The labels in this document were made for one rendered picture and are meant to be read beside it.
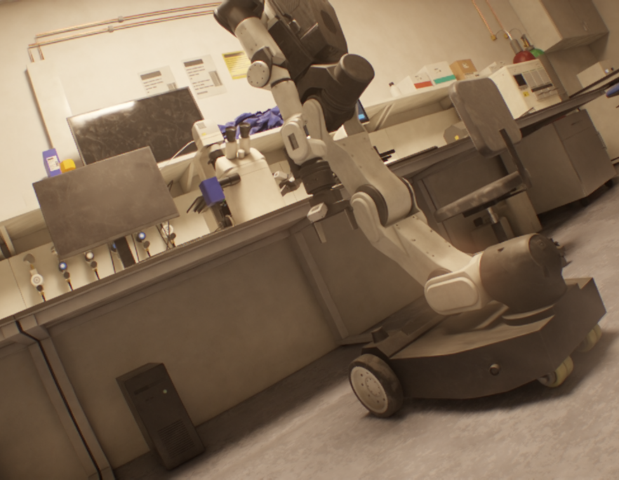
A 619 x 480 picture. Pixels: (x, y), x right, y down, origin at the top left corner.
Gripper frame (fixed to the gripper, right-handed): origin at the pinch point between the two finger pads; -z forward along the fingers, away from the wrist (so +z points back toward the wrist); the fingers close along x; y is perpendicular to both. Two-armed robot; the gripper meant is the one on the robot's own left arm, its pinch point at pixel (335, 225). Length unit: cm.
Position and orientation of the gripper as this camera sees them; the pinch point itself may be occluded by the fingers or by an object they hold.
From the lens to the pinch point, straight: 134.4
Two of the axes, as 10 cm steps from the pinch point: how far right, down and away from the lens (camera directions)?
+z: -3.4, -9.3, 1.1
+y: -5.4, 0.9, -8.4
